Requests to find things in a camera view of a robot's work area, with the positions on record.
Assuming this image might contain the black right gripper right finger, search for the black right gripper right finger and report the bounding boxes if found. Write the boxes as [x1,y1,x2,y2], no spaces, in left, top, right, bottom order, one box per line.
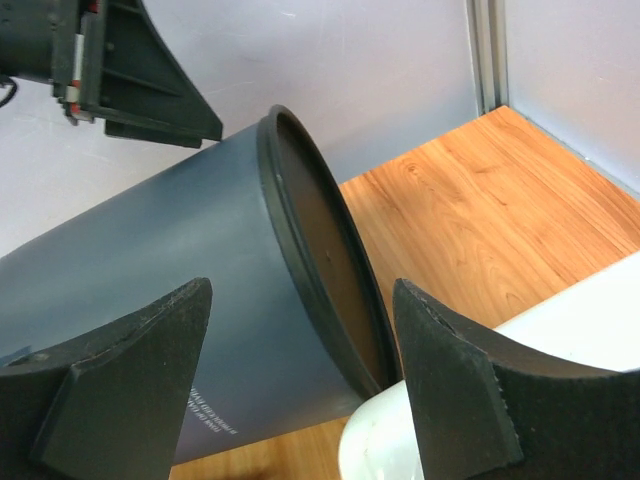
[392,279,639,479]

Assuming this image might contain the black round bin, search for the black round bin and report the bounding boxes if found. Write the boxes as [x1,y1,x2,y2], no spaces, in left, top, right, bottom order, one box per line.
[0,103,401,466]

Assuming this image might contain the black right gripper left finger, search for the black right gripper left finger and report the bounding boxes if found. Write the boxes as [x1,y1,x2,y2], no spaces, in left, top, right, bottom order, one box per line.
[1,278,212,479]

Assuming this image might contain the white plastic tub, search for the white plastic tub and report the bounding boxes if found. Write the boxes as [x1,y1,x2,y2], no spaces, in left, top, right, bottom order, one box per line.
[338,254,639,479]

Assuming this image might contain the aluminium frame rails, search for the aluminium frame rails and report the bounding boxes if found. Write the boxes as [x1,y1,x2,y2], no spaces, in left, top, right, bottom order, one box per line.
[467,0,640,199]

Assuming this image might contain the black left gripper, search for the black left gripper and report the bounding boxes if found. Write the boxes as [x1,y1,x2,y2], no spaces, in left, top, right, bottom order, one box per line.
[1,0,223,148]

